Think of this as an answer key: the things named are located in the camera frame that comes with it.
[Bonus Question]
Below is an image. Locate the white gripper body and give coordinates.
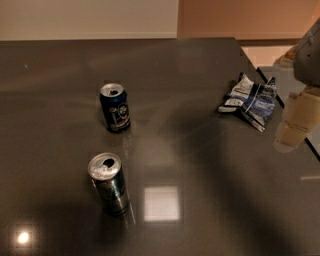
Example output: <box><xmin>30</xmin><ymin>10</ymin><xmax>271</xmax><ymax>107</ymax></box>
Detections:
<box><xmin>273</xmin><ymin>18</ymin><xmax>320</xmax><ymax>87</ymax></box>

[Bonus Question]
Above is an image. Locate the silver redbull can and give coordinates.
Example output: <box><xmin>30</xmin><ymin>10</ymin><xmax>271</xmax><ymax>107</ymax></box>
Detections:
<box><xmin>88</xmin><ymin>152</ymin><xmax>129</xmax><ymax>216</ymax></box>

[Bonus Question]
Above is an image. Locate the dark blue soda can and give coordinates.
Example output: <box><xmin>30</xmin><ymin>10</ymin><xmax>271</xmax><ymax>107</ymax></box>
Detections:
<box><xmin>100</xmin><ymin>83</ymin><xmax>131</xmax><ymax>133</ymax></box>

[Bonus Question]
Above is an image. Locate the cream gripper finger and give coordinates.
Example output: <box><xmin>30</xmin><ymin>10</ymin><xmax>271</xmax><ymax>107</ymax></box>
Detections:
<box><xmin>273</xmin><ymin>86</ymin><xmax>320</xmax><ymax>153</ymax></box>

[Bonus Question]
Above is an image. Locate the crumpled blue white chip bag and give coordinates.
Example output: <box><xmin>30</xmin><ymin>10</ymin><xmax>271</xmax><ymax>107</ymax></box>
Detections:
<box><xmin>218</xmin><ymin>72</ymin><xmax>277</xmax><ymax>132</ymax></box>

